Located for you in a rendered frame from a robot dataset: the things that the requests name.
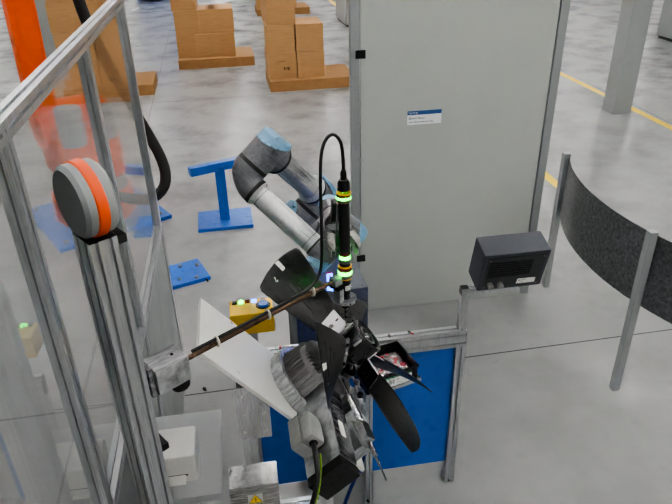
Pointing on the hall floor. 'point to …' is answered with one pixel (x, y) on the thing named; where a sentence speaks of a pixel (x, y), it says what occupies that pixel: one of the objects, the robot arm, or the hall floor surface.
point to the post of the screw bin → (368, 456)
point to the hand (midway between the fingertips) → (345, 245)
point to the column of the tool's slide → (124, 363)
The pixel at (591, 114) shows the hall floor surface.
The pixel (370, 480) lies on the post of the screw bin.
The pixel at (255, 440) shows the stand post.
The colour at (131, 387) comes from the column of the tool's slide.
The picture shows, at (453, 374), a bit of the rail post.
